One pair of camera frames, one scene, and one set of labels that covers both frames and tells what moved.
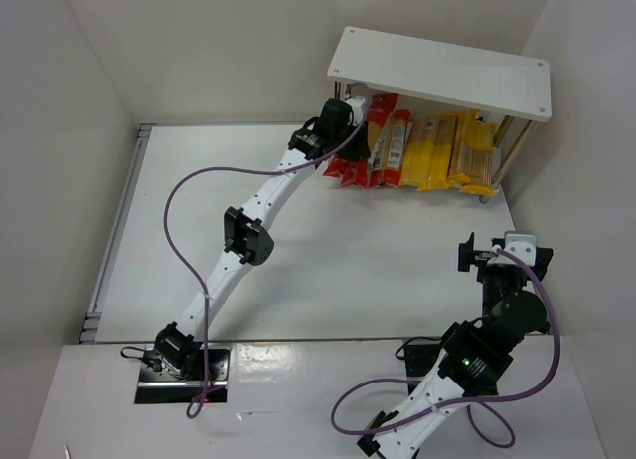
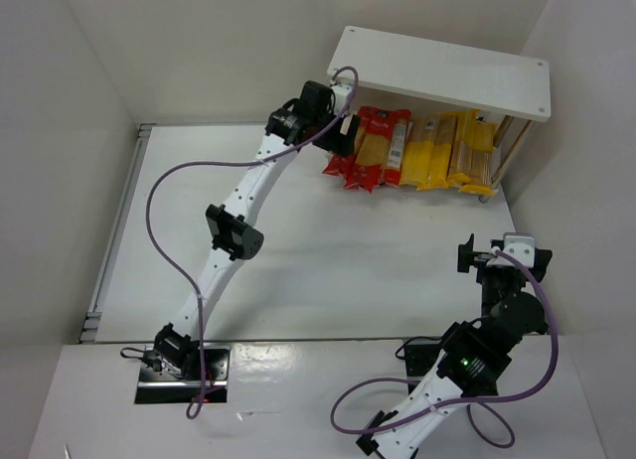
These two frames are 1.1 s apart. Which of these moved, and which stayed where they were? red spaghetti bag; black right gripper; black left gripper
Moved: black left gripper; red spaghetti bag
Stayed: black right gripper
